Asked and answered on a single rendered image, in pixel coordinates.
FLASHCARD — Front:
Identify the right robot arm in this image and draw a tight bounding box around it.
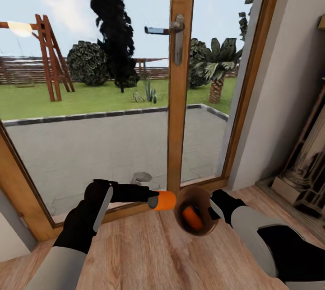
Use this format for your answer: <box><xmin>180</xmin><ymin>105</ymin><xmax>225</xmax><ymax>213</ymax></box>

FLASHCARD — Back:
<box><xmin>207</xmin><ymin>190</ymin><xmax>325</xmax><ymax>290</ymax></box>

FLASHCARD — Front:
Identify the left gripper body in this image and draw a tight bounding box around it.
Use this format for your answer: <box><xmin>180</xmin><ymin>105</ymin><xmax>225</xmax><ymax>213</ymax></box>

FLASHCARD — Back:
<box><xmin>123</xmin><ymin>184</ymin><xmax>149</xmax><ymax>203</ymax></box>

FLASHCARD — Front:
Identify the can of soda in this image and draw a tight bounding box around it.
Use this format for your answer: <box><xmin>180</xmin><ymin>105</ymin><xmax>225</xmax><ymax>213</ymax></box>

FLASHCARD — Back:
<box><xmin>181</xmin><ymin>204</ymin><xmax>203</xmax><ymax>233</ymax></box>
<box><xmin>184</xmin><ymin>206</ymin><xmax>200</xmax><ymax>231</ymax></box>
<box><xmin>148</xmin><ymin>191</ymin><xmax>177</xmax><ymax>211</ymax></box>

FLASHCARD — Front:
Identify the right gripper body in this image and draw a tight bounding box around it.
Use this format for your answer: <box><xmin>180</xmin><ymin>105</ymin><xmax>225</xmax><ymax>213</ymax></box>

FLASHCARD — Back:
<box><xmin>207</xmin><ymin>207</ymin><xmax>220</xmax><ymax>220</ymax></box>

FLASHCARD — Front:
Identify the trash can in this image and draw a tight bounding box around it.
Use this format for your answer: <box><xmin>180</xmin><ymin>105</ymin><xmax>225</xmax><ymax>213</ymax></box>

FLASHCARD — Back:
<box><xmin>173</xmin><ymin>186</ymin><xmax>219</xmax><ymax>237</ymax></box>

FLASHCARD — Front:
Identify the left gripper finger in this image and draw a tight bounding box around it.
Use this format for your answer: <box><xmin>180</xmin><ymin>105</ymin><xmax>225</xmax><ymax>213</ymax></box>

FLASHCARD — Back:
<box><xmin>149</xmin><ymin>190</ymin><xmax>160</xmax><ymax>198</ymax></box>

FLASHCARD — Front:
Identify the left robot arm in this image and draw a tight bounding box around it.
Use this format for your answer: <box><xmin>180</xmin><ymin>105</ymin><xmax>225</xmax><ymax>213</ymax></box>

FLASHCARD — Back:
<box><xmin>24</xmin><ymin>173</ymin><xmax>160</xmax><ymax>290</ymax></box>

